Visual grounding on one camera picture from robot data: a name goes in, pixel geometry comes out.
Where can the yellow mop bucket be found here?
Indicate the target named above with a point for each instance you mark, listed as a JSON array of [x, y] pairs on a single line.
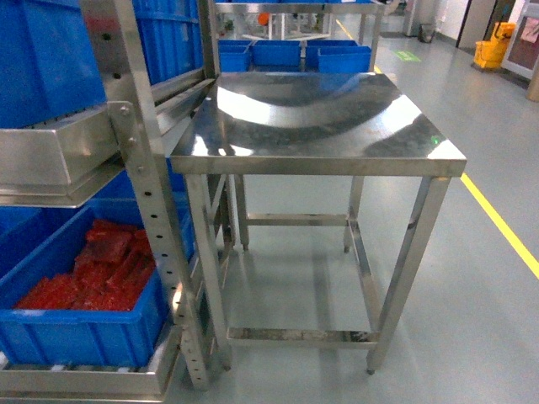
[[490, 53]]

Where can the stainless steel shelf rack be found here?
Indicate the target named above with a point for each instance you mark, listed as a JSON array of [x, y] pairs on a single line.
[[90, 90]]

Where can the red packaged parts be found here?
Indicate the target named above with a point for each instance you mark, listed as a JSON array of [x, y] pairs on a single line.
[[109, 274]]

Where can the blue bin with red parts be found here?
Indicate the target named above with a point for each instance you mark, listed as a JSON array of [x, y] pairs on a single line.
[[38, 243]]

